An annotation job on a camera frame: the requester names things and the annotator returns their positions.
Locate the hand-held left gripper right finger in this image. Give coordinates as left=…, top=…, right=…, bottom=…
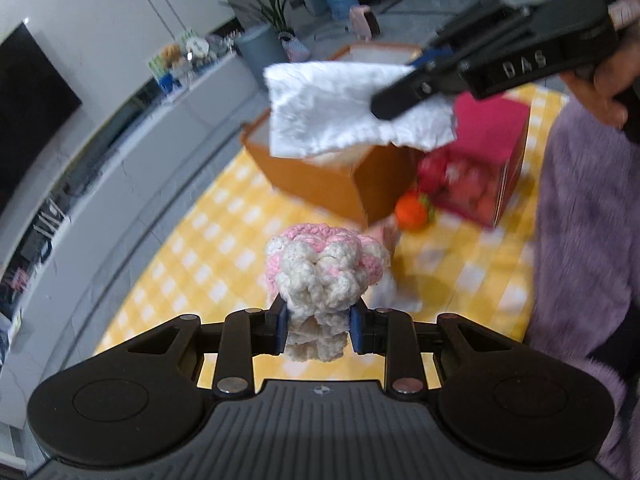
left=349, top=300, right=519, bottom=399

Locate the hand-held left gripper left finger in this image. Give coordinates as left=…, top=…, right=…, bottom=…
left=121, top=293, right=290, bottom=399

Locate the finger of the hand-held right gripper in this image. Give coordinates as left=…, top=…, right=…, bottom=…
left=410, top=2, right=532, bottom=68
left=371, top=42, right=481, bottom=121

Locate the pink and white crochet cloth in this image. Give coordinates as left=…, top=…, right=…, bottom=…
left=265, top=224, right=393, bottom=363

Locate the white crinkled towel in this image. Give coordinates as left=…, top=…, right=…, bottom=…
left=263, top=60, right=458, bottom=157

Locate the orange cardboard box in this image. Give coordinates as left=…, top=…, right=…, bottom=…
left=240, top=42, right=423, bottom=228

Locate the person's right hand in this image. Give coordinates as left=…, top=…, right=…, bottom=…
left=559, top=29, right=640, bottom=129

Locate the pink box with clear window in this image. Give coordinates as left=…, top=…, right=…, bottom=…
left=417, top=91, right=532, bottom=230

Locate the pink container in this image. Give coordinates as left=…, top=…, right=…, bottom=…
left=348, top=4, right=382, bottom=42

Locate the pink plastic packet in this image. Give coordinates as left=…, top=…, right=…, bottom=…
left=376, top=217, right=402, bottom=252

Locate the yellow checkered tablecloth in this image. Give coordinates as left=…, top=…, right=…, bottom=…
left=92, top=82, right=571, bottom=391

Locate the grey round bin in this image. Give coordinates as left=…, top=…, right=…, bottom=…
left=234, top=25, right=288, bottom=81

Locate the potted plant with long leaves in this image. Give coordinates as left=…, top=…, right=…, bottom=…
left=220, top=0, right=311, bottom=63

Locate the cluster of small ornaments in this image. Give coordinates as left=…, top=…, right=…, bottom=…
left=147, top=30, right=241, bottom=96

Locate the white tv cabinet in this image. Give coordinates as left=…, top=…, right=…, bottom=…
left=0, top=50, right=266, bottom=431

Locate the black television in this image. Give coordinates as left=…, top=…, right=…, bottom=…
left=0, top=21, right=83, bottom=211

